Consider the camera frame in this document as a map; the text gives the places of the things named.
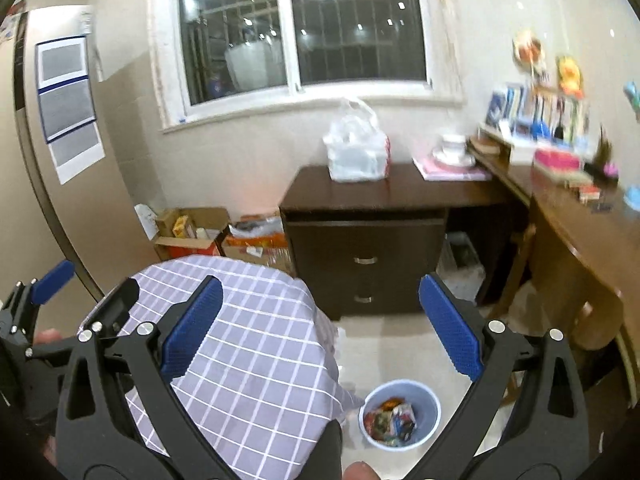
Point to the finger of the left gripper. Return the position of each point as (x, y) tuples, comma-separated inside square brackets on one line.
[(111, 313), (44, 289)]

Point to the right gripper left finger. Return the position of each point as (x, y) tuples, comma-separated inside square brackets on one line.
[(138, 428)]

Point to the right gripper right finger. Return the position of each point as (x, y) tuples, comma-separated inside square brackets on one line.
[(524, 415)]

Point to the light blue trash bin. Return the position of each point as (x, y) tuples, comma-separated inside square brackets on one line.
[(425, 403)]

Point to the trash in bin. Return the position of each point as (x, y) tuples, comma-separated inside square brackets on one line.
[(391, 423)]

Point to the person's left hand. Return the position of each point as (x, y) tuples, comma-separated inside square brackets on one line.
[(48, 337)]

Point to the person's right hand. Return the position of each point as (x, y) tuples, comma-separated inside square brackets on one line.
[(360, 471)]

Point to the cardboard box with items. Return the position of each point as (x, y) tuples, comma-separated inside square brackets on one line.
[(185, 232)]

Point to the wooden chair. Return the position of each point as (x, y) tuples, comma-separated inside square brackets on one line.
[(570, 295)]

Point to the purple checked tablecloth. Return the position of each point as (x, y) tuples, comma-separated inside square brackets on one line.
[(263, 387)]

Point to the white box under desk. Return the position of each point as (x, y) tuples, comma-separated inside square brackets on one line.
[(459, 267)]

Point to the orange cardboard box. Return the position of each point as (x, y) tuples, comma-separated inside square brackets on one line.
[(258, 240)]

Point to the wooden desk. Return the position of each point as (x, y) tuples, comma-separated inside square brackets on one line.
[(608, 242)]

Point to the dark brown drawer cabinet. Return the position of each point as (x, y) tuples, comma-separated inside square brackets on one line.
[(362, 248)]

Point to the pink paper sheet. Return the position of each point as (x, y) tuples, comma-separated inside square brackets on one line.
[(433, 171)]

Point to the pink box on desk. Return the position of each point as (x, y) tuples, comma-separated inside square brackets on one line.
[(555, 160)]

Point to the white plastic bag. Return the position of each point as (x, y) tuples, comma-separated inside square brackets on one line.
[(357, 149)]

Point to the row of books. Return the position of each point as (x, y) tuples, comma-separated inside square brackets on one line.
[(534, 112)]

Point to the yellow duck toy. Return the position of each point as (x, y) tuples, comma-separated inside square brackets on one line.
[(570, 77)]

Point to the wall poster with blue borders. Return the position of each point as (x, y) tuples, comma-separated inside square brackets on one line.
[(66, 106)]

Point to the window with white frame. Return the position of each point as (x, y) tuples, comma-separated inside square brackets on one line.
[(217, 59)]

